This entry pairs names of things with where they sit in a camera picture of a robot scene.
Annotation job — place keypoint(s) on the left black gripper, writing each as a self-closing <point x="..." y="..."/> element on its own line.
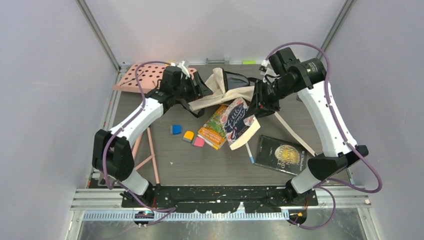
<point x="199" y="90"/>

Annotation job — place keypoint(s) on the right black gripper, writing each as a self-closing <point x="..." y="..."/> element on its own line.
<point x="261" y="106"/>

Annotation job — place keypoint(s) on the cream canvas backpack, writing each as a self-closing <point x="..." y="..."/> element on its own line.
<point x="226" y="87"/>

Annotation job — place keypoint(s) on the Little Women floral book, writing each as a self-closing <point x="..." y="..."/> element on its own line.
<point x="238" y="127"/>

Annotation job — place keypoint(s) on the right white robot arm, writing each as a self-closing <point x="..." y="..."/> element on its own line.
<point x="309" y="80"/>

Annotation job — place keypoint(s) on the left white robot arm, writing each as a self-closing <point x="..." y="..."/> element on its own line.
<point x="112" y="149"/>

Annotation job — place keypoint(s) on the pink perforated stand board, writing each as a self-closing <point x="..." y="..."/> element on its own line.
<point x="150" y="76"/>

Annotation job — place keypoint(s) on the blue eraser block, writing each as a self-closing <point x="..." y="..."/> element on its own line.
<point x="176" y="129"/>

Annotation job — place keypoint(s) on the orange eraser block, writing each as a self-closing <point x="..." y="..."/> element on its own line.
<point x="188" y="136"/>

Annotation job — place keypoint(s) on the green tape tag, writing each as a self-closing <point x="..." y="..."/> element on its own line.
<point x="249" y="62"/>

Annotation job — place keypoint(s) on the orange paperback book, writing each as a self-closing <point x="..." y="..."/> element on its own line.
<point x="212" y="130"/>

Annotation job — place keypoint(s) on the pink eraser block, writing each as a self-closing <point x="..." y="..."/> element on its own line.
<point x="198" y="142"/>

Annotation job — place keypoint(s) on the yellow capped white marker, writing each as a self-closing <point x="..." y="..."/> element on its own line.
<point x="212" y="145"/>

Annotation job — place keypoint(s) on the pink tripod stand legs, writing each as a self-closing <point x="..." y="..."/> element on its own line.
<point x="143" y="152"/>

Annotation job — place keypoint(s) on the black moon cover book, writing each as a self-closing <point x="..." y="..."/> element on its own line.
<point x="280" y="155"/>

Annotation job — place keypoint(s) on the blue capped white marker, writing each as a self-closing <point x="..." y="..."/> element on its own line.
<point x="252" y="160"/>

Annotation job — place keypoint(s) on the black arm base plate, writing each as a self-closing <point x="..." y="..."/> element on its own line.
<point x="220" y="199"/>

